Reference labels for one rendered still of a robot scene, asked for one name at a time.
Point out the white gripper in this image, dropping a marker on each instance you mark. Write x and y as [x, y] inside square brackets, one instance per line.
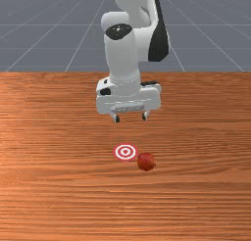
[130, 103]

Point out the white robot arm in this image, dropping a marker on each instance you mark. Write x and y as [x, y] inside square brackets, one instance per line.
[122, 55]

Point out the red apple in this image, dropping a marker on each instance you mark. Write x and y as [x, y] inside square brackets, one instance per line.
[145, 161]

